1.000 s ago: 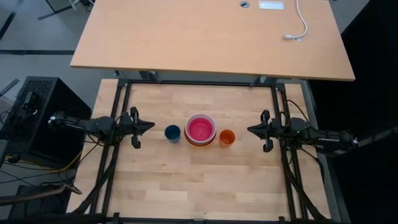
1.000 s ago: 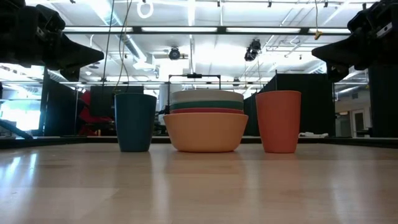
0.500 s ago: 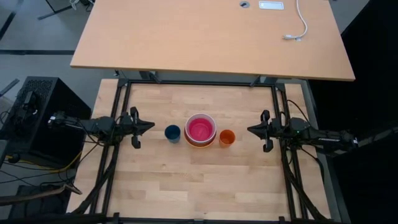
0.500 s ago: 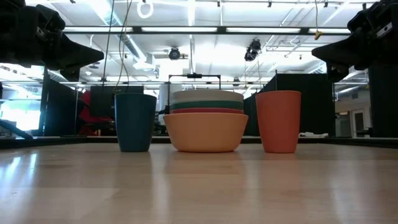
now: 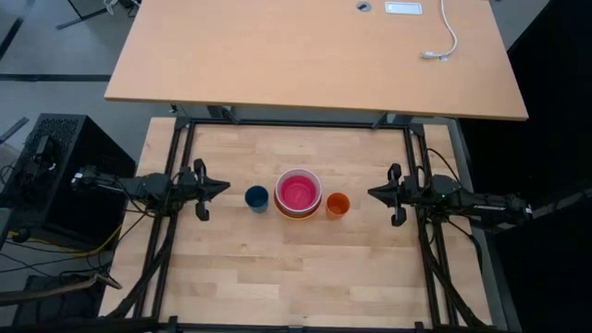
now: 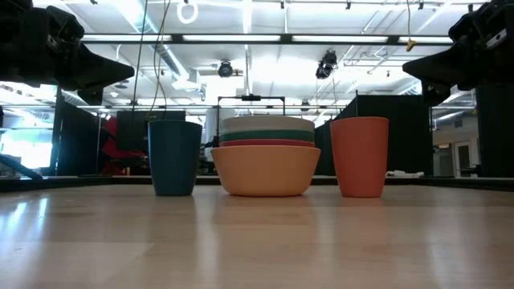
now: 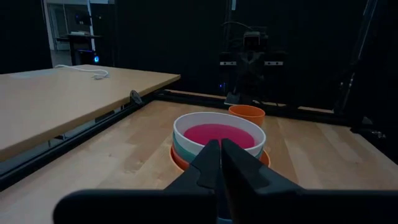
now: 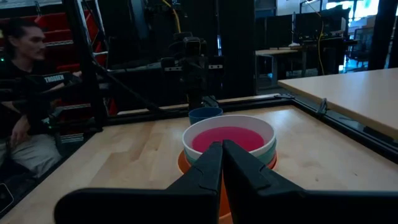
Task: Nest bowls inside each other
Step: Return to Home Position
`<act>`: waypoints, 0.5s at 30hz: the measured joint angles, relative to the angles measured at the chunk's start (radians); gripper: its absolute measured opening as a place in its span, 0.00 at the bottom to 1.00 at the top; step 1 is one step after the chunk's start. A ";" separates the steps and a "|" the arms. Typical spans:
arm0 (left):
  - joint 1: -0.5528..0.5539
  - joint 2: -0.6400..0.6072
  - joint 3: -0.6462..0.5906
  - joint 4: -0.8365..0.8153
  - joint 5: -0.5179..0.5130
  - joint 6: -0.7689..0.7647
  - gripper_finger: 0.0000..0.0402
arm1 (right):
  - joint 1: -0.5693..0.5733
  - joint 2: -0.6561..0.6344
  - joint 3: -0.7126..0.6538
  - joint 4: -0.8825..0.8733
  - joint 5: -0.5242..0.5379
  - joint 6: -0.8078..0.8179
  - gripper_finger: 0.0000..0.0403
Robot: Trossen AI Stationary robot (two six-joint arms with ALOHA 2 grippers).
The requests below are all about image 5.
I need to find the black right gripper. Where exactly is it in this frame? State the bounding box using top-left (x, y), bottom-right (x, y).
top-left (367, 162), bottom-right (434, 228)

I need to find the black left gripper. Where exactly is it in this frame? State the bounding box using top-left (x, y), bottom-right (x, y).
top-left (178, 158), bottom-right (231, 222)

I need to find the blue cup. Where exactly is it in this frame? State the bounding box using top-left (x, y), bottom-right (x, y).
top-left (244, 185), bottom-right (270, 215)

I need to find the orange cup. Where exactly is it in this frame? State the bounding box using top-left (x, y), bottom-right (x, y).
top-left (325, 191), bottom-right (352, 220)

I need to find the pink bowl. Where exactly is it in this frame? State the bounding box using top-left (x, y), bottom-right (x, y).
top-left (278, 173), bottom-right (319, 212)

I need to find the white bowl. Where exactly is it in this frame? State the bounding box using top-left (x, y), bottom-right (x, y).
top-left (274, 167), bottom-right (324, 215)

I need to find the orange bowl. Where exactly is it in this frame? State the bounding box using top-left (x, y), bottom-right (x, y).
top-left (274, 198), bottom-right (322, 221)

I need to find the black computer tower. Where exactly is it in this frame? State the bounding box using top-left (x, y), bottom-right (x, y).
top-left (0, 113), bottom-right (138, 249)

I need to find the wooden desk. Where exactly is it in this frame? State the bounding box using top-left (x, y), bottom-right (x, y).
top-left (103, 0), bottom-right (530, 122)

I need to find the white outlet plate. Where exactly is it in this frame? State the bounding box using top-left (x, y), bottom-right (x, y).
top-left (384, 1), bottom-right (424, 16)

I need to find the black floor box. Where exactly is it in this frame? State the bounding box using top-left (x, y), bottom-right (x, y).
top-left (12, 276), bottom-right (108, 333)

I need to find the grey desk foot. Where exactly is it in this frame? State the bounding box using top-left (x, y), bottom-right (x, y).
top-left (55, 6), bottom-right (113, 31)

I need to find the black aluminium table frame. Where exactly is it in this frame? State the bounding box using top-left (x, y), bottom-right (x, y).
top-left (104, 117), bottom-right (491, 333)

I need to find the yellow cable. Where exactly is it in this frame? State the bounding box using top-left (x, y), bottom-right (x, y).
top-left (7, 224), bottom-right (124, 260)

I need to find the white cable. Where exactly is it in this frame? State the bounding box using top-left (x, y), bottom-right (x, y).
top-left (418, 0), bottom-right (459, 63)

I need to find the brown cable sleeve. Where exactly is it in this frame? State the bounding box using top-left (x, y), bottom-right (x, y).
top-left (0, 272), bottom-right (123, 306)

